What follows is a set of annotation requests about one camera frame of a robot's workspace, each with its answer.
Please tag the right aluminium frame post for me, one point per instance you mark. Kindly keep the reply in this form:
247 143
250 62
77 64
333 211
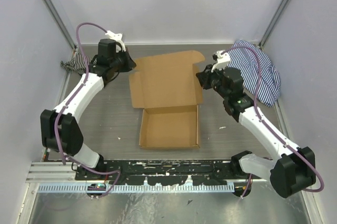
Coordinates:
273 22

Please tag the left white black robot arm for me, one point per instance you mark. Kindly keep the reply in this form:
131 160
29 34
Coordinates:
59 127

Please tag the aluminium front rail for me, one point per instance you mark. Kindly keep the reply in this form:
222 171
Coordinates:
51 171

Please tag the slotted grey cable duct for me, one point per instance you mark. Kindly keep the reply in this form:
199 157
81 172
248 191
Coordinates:
97 188

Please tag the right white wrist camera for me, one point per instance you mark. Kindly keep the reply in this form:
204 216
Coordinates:
222 59

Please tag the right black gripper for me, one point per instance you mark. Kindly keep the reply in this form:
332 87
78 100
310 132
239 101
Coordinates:
204 77

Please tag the aluminium frame post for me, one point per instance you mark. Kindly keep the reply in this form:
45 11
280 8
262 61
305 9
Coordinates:
60 23
273 22

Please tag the black white striped cloth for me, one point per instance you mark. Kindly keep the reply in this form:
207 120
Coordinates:
76 64

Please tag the blue white striped cloth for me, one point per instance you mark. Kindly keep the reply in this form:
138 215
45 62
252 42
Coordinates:
260 76

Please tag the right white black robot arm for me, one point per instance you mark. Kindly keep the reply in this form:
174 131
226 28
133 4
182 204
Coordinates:
290 168

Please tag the left aluminium frame post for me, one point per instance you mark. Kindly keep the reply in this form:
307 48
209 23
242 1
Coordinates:
60 23

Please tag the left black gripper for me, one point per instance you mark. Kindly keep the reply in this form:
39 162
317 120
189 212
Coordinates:
130 63

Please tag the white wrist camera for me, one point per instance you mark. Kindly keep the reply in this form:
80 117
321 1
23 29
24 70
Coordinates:
222 59
118 37

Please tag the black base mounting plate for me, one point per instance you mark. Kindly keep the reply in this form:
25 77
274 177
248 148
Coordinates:
206 172

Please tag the brown cardboard box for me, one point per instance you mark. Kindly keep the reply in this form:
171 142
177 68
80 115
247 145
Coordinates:
167 90

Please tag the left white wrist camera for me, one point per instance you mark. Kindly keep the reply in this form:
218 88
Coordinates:
118 37

